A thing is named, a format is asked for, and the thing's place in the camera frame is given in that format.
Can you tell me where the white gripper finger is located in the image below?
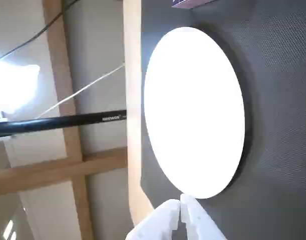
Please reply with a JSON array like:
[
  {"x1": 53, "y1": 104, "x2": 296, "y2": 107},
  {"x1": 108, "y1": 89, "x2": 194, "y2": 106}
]
[
  {"x1": 126, "y1": 198, "x2": 181, "y2": 240},
  {"x1": 180, "y1": 193, "x2": 227, "y2": 240}
]

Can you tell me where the white round plate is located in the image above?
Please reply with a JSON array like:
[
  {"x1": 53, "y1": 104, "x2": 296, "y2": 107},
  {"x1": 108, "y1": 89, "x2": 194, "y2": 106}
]
[{"x1": 143, "y1": 26, "x2": 245, "y2": 200}]

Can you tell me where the black stand pole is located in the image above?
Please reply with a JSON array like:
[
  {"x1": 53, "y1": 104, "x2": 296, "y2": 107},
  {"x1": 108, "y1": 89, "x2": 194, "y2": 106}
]
[{"x1": 0, "y1": 109, "x2": 128, "y2": 139}]

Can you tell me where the dark grey mat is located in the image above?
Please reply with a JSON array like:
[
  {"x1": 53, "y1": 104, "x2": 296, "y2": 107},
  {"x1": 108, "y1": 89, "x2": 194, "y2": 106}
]
[{"x1": 139, "y1": 0, "x2": 306, "y2": 240}]

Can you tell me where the thin white cable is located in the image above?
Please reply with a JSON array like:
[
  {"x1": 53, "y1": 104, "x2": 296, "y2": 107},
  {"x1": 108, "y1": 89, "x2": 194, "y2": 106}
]
[{"x1": 35, "y1": 62, "x2": 126, "y2": 120}]

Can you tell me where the thin black cable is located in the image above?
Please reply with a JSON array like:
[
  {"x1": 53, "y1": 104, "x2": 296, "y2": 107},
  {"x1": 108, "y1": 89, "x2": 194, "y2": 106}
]
[{"x1": 0, "y1": 0, "x2": 78, "y2": 61}]

